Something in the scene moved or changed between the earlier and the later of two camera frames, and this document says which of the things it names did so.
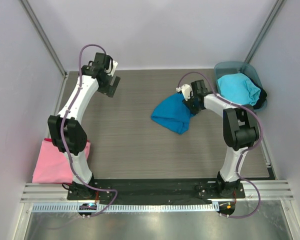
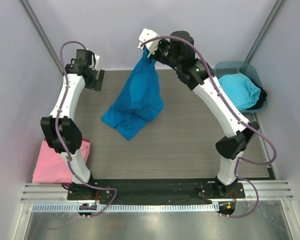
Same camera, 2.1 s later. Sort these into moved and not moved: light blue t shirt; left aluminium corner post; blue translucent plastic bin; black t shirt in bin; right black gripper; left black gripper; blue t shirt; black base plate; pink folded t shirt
Moved: blue t shirt; left black gripper; right black gripper
Not moved: pink folded t shirt; blue translucent plastic bin; black t shirt in bin; left aluminium corner post; light blue t shirt; black base plate
